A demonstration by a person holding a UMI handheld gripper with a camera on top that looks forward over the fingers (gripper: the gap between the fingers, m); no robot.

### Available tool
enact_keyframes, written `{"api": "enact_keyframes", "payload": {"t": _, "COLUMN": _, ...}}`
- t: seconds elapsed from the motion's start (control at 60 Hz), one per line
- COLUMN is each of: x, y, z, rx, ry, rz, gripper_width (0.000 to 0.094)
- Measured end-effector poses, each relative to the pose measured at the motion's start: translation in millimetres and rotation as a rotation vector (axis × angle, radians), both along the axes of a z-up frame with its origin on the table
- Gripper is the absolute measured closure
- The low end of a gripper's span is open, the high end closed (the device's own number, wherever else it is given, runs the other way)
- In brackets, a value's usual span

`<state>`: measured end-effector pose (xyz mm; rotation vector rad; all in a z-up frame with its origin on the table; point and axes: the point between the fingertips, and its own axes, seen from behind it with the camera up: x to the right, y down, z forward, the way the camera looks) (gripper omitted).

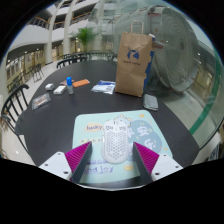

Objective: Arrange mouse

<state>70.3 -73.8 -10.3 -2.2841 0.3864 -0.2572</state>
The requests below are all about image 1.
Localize clear bag with cookie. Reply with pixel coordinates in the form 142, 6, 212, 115
31, 92, 52, 111

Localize brown paper bag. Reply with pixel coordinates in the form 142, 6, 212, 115
114, 19, 156, 98

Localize group of black chairs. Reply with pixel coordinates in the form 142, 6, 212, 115
6, 63, 45, 93

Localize green potted palm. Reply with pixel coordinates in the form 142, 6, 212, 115
71, 27, 99, 54

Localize black spindle-back chair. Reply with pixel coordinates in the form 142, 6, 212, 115
0, 83, 31, 154
55, 55, 88, 70

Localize white perforated computer mouse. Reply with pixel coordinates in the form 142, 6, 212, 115
101, 117, 130, 165

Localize orange flat cloth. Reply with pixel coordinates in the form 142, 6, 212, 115
72, 78, 91, 89

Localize white and blue plastic packet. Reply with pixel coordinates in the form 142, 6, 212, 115
90, 79, 117, 95

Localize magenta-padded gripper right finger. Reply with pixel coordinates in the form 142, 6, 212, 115
131, 141, 183, 186

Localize small blue-capped bottle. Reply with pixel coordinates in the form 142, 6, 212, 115
65, 76, 75, 95

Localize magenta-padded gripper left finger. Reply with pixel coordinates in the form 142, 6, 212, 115
39, 141, 93, 185

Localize cream rectangular box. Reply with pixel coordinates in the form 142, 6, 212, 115
53, 85, 67, 96

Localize light blue printed mouse pad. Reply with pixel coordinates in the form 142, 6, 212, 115
71, 110, 174, 185

